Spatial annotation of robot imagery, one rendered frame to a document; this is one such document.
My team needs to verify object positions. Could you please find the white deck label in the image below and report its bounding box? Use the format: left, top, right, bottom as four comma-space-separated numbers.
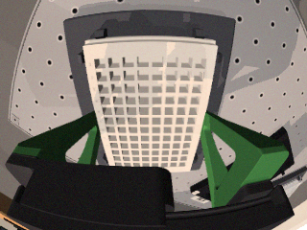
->
191, 195, 209, 203

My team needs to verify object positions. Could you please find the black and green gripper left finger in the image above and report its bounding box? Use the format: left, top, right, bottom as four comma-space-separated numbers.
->
12, 110, 101, 165

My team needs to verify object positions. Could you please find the white well plate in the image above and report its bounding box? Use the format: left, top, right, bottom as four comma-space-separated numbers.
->
83, 35, 218, 173
282, 176, 302, 197

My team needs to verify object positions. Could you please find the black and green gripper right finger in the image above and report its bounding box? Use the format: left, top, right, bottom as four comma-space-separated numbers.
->
201, 110, 289, 208

